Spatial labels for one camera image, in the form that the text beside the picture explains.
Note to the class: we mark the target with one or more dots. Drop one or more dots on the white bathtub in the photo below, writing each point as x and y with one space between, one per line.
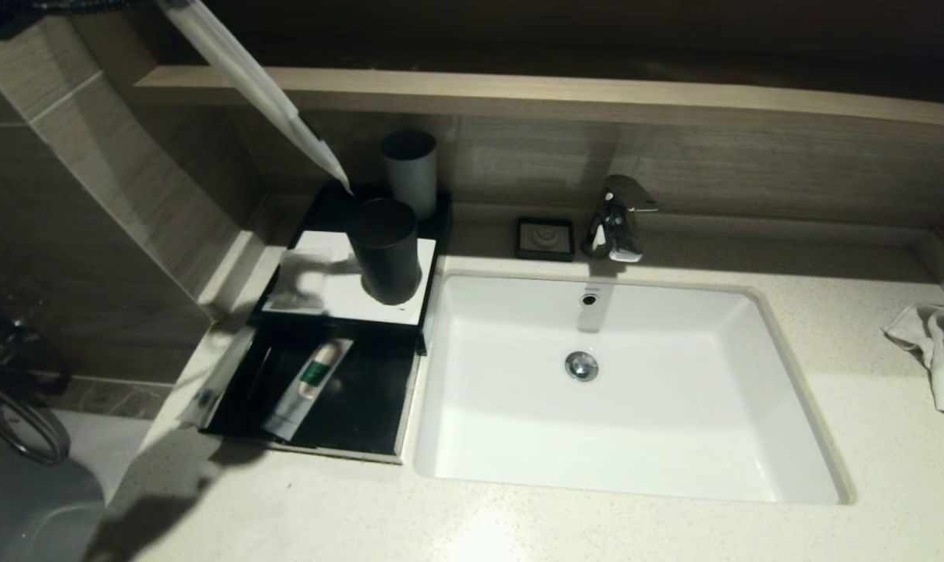
19 507

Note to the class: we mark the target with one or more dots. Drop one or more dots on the grey tumbler cup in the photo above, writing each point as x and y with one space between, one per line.
413 187

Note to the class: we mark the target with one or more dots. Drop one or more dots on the black square soap dish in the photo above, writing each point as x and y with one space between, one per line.
544 238

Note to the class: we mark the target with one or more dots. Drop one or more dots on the chrome sink drain stopper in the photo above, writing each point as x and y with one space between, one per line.
581 366

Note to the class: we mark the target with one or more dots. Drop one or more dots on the black sliding drawer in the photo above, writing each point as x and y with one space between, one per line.
370 406

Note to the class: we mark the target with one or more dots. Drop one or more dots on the white ribbed tray mat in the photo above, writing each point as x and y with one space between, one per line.
339 300

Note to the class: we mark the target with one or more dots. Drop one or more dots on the black tumbler cup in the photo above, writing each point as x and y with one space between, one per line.
386 265

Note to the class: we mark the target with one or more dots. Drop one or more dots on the white rectangular sink basin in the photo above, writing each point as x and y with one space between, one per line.
635 421

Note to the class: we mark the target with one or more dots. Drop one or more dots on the chrome sink faucet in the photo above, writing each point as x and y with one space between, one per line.
616 230

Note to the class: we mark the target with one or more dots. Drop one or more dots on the long white toothbrush packet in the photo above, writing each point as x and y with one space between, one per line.
261 86

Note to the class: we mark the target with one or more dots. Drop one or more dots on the toothpaste packet with green label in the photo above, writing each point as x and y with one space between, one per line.
308 386

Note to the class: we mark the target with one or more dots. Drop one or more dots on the wooden wall shelf ledge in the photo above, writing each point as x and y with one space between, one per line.
596 97

